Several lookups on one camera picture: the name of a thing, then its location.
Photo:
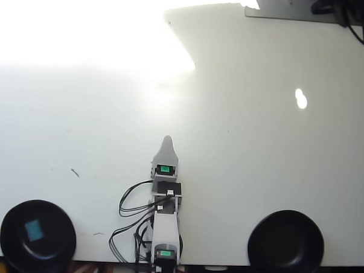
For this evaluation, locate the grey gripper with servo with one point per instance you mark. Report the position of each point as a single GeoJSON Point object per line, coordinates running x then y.
{"type": "Point", "coordinates": [176, 172]}

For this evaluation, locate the blue foam cube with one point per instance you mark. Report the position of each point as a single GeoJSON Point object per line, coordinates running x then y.
{"type": "Point", "coordinates": [34, 229]}

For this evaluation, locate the white Koch robot arm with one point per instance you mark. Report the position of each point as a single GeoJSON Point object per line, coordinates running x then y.
{"type": "Point", "coordinates": [165, 229]}

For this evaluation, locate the white clamp piece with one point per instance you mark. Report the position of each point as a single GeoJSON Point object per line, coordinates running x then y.
{"type": "Point", "coordinates": [215, 268]}

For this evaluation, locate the black round bowl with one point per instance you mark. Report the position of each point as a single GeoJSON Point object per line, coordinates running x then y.
{"type": "Point", "coordinates": [56, 243]}
{"type": "Point", "coordinates": [286, 247]}

